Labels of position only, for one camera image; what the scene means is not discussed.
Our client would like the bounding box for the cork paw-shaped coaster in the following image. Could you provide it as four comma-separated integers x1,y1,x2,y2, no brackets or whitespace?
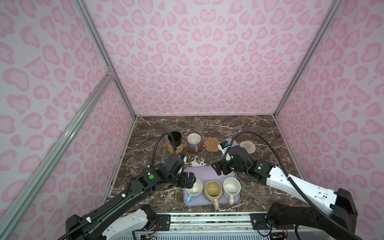
204,137,221,153

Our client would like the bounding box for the blue-grey woven round coaster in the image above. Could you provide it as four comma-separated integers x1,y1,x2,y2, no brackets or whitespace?
222,139,239,148

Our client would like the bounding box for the black mug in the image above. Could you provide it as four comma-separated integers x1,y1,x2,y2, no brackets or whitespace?
168,131,182,149

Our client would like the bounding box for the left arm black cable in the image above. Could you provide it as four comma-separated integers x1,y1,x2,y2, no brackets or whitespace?
149,131,178,169

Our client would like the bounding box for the woven rattan round coaster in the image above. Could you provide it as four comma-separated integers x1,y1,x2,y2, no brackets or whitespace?
168,144,184,154

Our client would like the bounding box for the yellow beige mug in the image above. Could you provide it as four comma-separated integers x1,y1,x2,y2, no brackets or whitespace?
204,181,223,210

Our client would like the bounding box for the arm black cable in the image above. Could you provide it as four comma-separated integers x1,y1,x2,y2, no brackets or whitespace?
149,131,178,169
223,131,364,240

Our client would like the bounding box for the beige speckled woven coaster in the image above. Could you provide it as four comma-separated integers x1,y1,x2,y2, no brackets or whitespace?
240,141,256,154

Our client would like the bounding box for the aluminium front rail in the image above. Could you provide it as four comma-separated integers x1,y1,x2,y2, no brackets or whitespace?
115,212,331,240

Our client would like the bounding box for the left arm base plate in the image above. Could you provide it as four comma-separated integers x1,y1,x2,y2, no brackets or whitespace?
149,214,171,232

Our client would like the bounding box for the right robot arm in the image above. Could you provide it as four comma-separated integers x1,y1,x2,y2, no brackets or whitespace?
212,144,359,240

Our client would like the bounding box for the lavender serving tray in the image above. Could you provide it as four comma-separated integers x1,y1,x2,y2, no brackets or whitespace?
183,166,236,207

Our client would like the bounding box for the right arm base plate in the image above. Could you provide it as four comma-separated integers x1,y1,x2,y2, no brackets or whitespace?
250,213,294,231

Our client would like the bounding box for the brown wooden round coaster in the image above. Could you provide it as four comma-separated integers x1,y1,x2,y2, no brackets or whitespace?
187,146,203,154

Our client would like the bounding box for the aluminium frame diagonal beam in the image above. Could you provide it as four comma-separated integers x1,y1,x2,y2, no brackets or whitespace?
1,72,114,240

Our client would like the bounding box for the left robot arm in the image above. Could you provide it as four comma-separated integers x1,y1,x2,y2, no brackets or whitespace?
61,155,197,240

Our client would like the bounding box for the white mug lavender outside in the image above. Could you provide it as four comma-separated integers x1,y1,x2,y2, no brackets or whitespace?
187,133,202,149

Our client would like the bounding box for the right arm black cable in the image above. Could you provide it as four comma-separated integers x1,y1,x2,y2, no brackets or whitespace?
223,131,364,240

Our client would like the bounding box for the white mug blue handle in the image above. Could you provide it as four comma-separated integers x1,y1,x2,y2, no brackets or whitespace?
186,179,203,204

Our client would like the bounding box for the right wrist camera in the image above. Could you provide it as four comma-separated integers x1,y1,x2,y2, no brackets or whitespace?
218,141,230,151

